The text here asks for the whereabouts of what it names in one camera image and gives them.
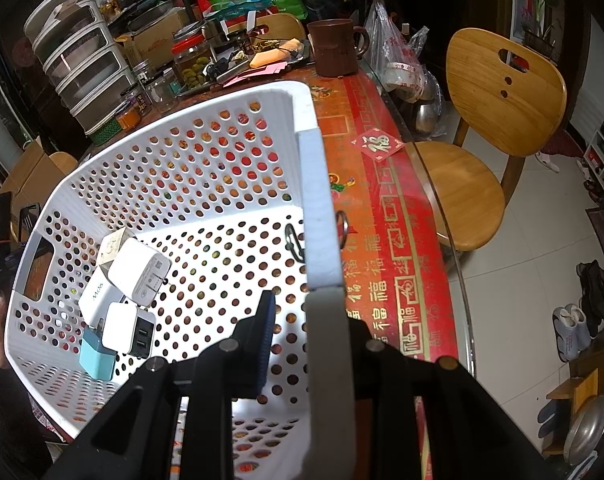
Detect light blue charger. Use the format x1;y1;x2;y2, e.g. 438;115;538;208
78;317;117;382

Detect white perforated plastic basket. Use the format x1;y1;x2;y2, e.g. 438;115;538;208
4;80;357;480

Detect white pronged wall charger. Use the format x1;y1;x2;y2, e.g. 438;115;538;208
107;237;171;309

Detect clear plastic bag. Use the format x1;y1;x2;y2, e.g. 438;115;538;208
364;0;433;96

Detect pair of grey slippers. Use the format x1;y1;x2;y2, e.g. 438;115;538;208
552;302;595;363

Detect stacked white food cover tower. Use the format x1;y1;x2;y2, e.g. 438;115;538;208
24;0;135;136

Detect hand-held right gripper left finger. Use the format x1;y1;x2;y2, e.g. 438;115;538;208
42;290;277;480

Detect red paper sticker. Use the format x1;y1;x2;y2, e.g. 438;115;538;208
352;129;405;162

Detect brown ceramic mug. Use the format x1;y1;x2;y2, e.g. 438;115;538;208
307;18;371;77

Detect metal bowl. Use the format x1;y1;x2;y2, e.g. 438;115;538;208
413;100;445;136

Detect metal basin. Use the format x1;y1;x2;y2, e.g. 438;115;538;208
562;394;604;466

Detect orange lidded jar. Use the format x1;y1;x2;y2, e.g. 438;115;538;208
116;100;145;132

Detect white charger black ports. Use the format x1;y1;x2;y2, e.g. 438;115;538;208
102;301;157;361

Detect red patterned tablecloth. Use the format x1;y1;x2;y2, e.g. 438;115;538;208
57;57;460;466

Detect potted plant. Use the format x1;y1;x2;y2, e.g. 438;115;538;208
524;0;575;56

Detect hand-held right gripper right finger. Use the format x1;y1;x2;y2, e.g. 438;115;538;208
346;319;567;480

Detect large pickle jar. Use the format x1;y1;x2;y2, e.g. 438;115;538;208
172;37;213;92

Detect pair of dark shoes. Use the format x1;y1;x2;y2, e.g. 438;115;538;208
576;259;604;337

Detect cream cube charger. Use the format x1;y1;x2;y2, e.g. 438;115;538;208
99;226;138;268

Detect folded cardboard box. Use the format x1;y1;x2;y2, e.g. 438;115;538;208
0;137;58;221

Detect wooden chair with slotted back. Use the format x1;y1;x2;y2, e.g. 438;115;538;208
416;26;568;253

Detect pink paper sheet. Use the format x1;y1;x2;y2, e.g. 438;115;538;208
224;61;289;88

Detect brown cardboard box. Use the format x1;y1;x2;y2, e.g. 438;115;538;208
117;7;203;68

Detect orange sponge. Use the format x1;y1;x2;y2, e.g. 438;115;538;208
249;40;303;70

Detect dark metal ring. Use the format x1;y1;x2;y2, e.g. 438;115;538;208
284;211;353;264

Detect white cube charger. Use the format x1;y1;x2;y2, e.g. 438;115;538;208
78;266;128;318

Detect green plastic basket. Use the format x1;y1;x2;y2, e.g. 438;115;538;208
85;115;125;147

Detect empty glass jar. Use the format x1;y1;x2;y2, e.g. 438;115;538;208
147;75;179;114

